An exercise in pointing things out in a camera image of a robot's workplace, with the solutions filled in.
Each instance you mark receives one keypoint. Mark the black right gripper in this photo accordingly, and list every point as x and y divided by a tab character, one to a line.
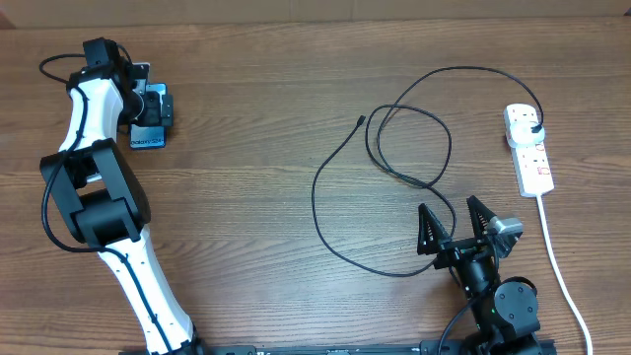
452	250

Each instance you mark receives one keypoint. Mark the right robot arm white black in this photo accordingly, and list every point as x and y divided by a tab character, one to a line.
504	310

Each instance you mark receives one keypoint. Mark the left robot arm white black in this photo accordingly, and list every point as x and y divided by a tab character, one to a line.
94	203

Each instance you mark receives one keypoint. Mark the white charger plug adapter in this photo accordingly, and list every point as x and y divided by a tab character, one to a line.
523	133

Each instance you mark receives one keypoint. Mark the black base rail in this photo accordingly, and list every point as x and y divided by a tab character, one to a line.
335	349

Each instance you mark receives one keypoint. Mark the white power strip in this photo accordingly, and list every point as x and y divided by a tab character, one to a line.
531	164

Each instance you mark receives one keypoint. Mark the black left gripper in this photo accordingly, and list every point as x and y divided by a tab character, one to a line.
149	111

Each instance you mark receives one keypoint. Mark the blue Samsung Galaxy smartphone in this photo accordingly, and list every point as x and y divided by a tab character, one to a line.
149	131

